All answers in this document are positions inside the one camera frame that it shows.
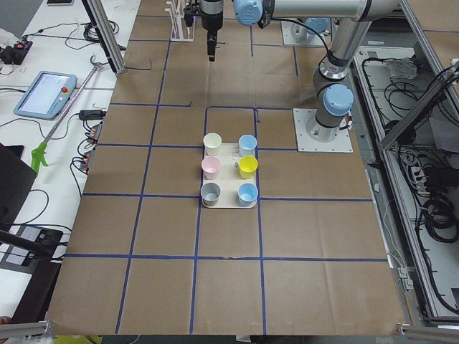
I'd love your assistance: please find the white ikea cup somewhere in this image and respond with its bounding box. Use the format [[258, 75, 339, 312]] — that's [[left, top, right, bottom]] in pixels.
[[203, 133, 222, 156]]

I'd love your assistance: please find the light blue cup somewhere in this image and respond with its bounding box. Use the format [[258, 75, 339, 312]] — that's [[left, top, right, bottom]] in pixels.
[[237, 183, 258, 207], [238, 134, 257, 157]]

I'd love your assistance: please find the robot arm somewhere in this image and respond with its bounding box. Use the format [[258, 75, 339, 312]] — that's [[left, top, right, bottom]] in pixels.
[[233, 1, 399, 143], [290, 17, 331, 47]]

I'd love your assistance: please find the pink cup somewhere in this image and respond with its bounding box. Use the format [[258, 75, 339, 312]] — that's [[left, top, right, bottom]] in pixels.
[[201, 156, 221, 180]]

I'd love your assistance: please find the yellow cup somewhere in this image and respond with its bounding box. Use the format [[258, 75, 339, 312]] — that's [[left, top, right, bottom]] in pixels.
[[235, 156, 258, 179]]

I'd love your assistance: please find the grey cup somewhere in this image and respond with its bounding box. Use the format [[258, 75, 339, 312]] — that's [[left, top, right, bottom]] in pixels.
[[200, 182, 221, 207]]

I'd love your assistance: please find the cream bunny tray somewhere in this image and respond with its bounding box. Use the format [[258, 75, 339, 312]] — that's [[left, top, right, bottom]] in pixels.
[[202, 143, 257, 209]]

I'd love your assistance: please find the black power adapter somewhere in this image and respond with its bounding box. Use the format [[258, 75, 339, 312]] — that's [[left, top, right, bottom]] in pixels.
[[78, 109, 106, 121]]

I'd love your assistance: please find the blue teach pendant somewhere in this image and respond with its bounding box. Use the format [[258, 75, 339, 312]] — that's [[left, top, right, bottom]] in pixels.
[[13, 71, 77, 120]]

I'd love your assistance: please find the black red electronics box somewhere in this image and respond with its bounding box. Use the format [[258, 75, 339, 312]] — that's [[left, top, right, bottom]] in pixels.
[[1, 39, 33, 65]]

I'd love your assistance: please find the black monitor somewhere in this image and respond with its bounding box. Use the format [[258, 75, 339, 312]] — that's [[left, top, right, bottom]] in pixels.
[[0, 145, 37, 231]]

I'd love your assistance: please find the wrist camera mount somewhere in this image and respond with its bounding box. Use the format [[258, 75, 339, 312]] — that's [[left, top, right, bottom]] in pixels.
[[184, 0, 199, 28]]

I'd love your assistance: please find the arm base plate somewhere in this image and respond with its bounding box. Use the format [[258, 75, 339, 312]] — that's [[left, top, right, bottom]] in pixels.
[[293, 108, 353, 153], [281, 18, 333, 48]]

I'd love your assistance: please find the aluminium frame post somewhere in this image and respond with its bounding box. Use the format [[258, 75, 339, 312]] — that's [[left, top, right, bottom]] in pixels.
[[82, 0, 126, 75]]

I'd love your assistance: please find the green handled reacher grabber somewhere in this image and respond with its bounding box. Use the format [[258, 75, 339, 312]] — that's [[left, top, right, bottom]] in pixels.
[[31, 54, 104, 173]]

